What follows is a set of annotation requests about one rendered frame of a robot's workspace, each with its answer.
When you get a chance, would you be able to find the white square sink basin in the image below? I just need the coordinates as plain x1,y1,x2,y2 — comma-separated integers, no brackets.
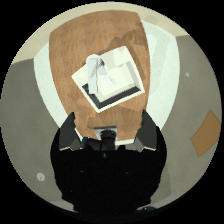
71,46,145,113

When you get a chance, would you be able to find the grey mixer tap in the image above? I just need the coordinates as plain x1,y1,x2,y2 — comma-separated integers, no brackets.
86,54,115,94

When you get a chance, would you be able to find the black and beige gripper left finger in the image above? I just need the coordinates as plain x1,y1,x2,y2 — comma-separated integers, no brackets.
50,112,82,181

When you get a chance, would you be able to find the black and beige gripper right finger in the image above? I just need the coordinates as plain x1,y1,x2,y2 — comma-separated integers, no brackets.
133,110,167,184

